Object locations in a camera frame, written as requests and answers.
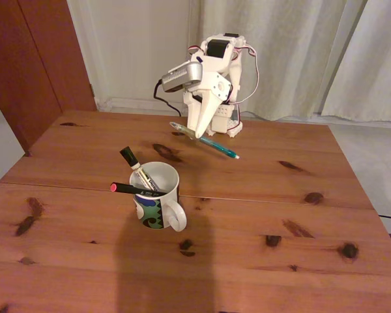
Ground silver camera box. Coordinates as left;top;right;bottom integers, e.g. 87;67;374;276
160;62;204;94

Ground white baseboard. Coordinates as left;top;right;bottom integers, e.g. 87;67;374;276
96;96;187;113

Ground thin servo wire loop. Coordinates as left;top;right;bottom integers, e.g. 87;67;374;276
236;44;261;106

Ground white curtain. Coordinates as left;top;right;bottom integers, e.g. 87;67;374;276
184;0;369;121
322;0;391;123

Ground brown wooden door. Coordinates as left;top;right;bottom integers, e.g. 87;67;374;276
0;0;97;157

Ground black camera cable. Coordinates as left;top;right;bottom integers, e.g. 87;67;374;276
153;79;182;117

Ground black pen red ends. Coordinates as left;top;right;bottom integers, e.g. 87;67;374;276
109;181;169;199

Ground teal green pen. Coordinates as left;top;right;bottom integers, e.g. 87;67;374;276
169;121;241;160

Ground white mug blue green pattern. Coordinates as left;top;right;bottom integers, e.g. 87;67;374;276
129;161;188;233

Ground white marker black cap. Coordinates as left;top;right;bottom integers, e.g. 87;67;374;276
119;145;161;193

